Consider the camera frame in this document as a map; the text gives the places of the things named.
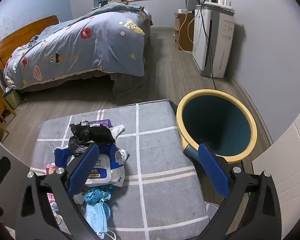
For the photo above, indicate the black plastic bag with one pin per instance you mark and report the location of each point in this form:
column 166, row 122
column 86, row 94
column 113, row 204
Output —
column 95, row 132

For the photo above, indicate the white box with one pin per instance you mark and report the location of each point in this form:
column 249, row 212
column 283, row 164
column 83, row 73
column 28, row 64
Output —
column 185, row 11

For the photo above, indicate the wooden cabinet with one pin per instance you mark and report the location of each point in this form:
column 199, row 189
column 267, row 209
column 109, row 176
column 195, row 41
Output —
column 183, row 30

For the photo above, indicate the bed with blue quilt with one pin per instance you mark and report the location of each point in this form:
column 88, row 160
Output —
column 90, row 50

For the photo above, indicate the grey checked mat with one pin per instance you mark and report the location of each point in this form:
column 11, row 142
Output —
column 160, row 160

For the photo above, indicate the purple packet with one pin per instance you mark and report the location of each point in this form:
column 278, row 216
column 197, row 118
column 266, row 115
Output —
column 105, row 123

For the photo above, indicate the yellow rimmed teal bin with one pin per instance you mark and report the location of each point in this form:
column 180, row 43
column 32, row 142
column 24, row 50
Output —
column 215, row 127

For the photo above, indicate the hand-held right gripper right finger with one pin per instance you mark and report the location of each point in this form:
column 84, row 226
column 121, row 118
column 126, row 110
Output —
column 212, row 170

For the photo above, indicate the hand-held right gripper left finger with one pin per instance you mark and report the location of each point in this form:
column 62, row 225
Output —
column 82, row 170

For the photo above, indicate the blue face mask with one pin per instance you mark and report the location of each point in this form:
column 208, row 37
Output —
column 96, row 195
column 96, row 217

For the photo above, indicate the white router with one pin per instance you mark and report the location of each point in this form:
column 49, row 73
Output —
column 218, row 5

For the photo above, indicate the grey bed sheet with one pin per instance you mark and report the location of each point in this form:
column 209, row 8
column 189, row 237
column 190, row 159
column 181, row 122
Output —
column 127, row 85

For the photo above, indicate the crumpled white tissue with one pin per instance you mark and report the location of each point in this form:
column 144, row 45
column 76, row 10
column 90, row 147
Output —
column 117, row 130

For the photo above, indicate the white blue wet wipes pack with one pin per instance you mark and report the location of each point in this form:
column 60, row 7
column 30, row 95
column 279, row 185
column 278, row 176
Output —
column 107, row 170

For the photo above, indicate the crumpled blue face mask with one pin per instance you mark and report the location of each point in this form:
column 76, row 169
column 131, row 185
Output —
column 96, row 195

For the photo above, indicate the white air purifier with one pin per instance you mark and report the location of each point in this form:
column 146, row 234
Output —
column 215, row 42

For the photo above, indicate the green bin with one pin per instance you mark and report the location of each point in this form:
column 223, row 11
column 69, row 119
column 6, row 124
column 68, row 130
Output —
column 12, row 98

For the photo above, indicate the pink packet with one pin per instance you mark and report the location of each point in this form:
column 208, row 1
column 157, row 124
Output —
column 51, row 170

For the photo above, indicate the wooden bed frame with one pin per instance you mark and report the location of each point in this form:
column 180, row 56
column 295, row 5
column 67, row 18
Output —
column 20, row 33

